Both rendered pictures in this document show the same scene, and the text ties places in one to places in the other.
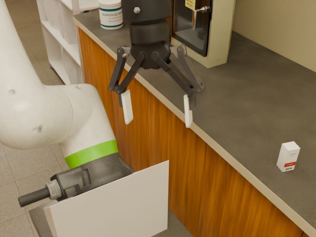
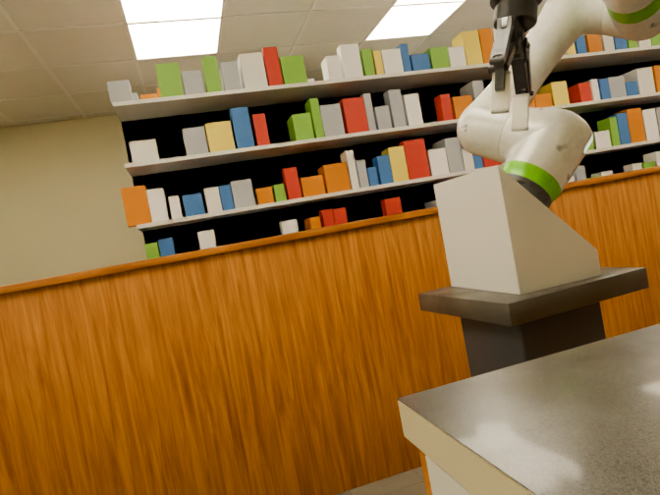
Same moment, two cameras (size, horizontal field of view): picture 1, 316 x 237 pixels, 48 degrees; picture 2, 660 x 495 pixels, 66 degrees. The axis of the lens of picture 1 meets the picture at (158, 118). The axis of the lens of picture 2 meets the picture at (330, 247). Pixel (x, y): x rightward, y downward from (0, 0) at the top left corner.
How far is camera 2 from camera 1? 126 cm
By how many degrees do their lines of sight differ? 102
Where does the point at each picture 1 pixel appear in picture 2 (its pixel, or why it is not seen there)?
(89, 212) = (452, 206)
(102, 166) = not seen: hidden behind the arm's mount
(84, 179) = not seen: hidden behind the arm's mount
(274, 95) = not seen: outside the picture
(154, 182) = (490, 194)
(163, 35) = (502, 13)
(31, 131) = (461, 129)
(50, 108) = (480, 113)
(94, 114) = (533, 134)
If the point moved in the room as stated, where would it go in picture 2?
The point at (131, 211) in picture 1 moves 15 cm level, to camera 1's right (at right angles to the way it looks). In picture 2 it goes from (479, 229) to (481, 233)
